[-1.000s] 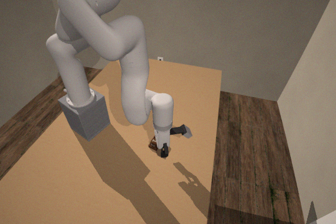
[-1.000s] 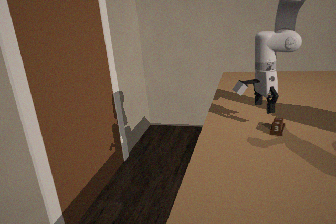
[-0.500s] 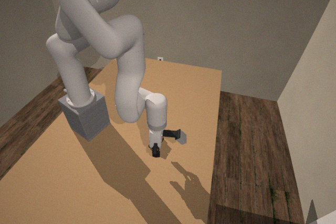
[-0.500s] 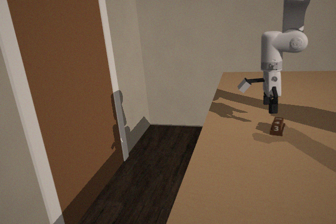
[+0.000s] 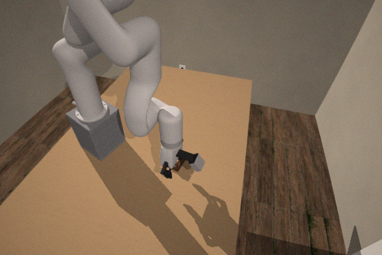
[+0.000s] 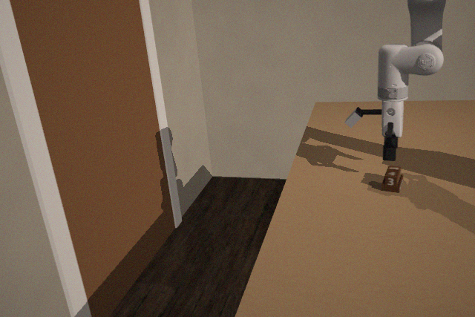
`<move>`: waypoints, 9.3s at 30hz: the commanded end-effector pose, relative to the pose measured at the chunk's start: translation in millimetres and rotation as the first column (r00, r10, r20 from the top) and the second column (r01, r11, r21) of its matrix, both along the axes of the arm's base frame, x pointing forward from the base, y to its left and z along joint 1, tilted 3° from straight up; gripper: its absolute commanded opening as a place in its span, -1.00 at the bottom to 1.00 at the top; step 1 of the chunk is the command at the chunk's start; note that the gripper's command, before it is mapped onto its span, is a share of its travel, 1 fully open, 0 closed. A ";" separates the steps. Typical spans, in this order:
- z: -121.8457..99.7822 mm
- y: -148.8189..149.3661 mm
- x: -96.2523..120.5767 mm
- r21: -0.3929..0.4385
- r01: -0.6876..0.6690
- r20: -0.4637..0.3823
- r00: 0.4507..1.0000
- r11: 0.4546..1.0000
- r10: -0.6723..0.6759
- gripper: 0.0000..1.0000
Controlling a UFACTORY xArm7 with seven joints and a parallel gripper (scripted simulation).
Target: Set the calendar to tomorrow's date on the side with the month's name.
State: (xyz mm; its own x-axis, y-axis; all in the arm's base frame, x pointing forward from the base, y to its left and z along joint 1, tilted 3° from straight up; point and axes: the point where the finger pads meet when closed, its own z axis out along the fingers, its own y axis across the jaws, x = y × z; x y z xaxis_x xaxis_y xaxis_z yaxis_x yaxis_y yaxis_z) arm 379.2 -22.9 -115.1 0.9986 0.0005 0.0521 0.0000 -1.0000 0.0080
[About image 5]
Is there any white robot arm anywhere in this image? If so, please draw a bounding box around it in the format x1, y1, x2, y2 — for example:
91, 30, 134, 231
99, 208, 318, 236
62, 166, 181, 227
53, 0, 183, 149

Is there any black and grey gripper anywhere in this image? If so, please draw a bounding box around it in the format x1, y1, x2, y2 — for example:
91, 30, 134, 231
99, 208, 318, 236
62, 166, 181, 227
160, 143, 183, 179

